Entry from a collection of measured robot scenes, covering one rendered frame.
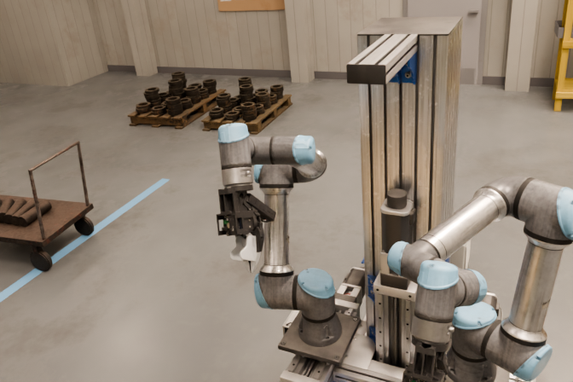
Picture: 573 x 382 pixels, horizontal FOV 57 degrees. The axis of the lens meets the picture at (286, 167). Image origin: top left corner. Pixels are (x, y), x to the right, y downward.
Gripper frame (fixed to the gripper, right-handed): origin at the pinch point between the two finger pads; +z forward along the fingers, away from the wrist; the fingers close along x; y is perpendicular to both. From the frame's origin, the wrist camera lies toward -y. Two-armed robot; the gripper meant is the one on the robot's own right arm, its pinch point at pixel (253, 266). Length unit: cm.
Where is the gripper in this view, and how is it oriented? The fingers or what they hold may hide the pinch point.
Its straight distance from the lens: 131.3
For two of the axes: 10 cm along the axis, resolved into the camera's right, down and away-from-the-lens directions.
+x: 7.3, -1.3, -6.8
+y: -6.8, 0.2, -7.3
